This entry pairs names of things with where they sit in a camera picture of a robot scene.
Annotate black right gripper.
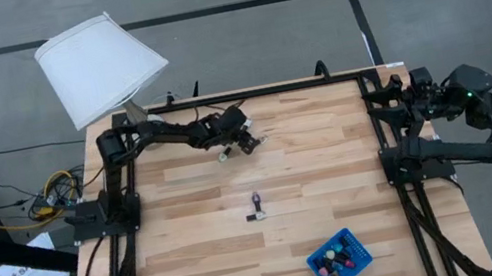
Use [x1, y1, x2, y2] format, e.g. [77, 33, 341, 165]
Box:
[359, 63, 456, 136]

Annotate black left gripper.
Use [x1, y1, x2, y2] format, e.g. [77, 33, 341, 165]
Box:
[208, 102, 266, 162]

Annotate teal nail polish black cap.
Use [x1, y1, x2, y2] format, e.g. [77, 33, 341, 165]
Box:
[332, 236, 352, 253]

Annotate cream nail polish black cap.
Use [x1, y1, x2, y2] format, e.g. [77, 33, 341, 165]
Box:
[314, 248, 339, 269]

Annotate magenta nail polish black cap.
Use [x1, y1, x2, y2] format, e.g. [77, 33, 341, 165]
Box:
[340, 255, 358, 272]

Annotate blue plastic basket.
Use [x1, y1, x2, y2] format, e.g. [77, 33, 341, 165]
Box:
[301, 223, 378, 276]

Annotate silver lamp white shade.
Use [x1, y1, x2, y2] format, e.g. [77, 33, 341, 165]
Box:
[27, 1, 185, 168]

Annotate black stand bar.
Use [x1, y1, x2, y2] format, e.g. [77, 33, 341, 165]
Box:
[0, 217, 81, 276]

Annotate black table frame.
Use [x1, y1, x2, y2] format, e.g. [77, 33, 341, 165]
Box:
[37, 50, 492, 276]

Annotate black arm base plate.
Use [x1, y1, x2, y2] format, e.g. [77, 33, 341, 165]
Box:
[67, 190, 147, 244]
[377, 136, 458, 189]

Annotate yellow cable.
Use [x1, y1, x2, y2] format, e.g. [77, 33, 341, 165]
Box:
[0, 166, 85, 236]

